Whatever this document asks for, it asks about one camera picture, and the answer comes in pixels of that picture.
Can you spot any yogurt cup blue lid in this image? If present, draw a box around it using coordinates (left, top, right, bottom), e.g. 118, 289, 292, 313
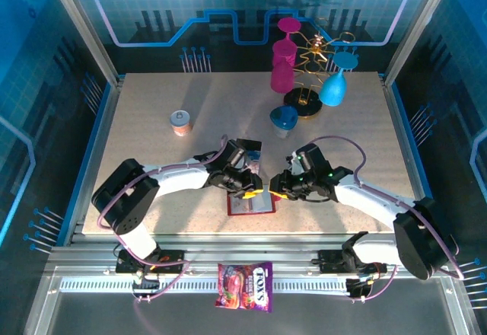
269, 106, 299, 139

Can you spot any aluminium front rail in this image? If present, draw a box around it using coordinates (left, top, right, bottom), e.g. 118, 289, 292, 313
45, 234, 460, 275

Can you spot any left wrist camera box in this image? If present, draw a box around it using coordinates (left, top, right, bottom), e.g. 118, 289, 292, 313
222, 139, 248, 168

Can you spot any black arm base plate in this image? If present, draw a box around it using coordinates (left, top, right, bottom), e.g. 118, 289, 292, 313
317, 249, 388, 275
115, 249, 187, 275

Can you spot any gold wire glass rack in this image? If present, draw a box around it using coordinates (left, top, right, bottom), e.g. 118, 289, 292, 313
283, 17, 357, 122

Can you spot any black credit card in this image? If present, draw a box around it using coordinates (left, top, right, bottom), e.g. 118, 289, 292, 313
236, 139, 263, 153

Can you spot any white slotted cable duct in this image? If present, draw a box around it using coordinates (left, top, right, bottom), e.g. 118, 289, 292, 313
59, 276, 349, 295

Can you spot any black controller board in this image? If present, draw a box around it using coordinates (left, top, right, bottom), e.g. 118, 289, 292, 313
346, 276, 373, 301
131, 273, 161, 302

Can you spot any blue wine glass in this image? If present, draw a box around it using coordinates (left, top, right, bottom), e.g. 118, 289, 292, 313
318, 52, 359, 107

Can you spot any pink wine glass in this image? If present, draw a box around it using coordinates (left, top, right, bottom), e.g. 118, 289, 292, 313
272, 18, 302, 70
270, 40, 298, 94

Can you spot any small tin can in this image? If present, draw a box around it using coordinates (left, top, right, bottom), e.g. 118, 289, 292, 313
170, 110, 193, 137

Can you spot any aluminium side rail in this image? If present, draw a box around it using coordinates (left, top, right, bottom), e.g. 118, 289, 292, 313
70, 75, 125, 245
380, 72, 448, 247

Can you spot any purple candy bag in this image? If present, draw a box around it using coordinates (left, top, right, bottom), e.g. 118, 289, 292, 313
215, 261, 274, 314

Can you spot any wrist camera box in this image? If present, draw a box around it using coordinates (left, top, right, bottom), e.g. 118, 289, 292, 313
222, 139, 248, 168
289, 143, 332, 178

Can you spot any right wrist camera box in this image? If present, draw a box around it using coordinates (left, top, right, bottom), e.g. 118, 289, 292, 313
289, 143, 332, 178

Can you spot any white credit card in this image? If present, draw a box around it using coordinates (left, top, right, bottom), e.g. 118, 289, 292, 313
249, 193, 273, 209

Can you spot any red card holder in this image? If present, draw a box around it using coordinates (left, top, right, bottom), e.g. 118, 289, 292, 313
227, 191, 282, 217

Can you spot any aluminium frame post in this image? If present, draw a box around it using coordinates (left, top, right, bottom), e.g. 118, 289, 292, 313
41, 0, 122, 87
384, 0, 457, 83

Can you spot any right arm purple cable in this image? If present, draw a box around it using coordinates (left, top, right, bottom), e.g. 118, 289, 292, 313
311, 135, 465, 302

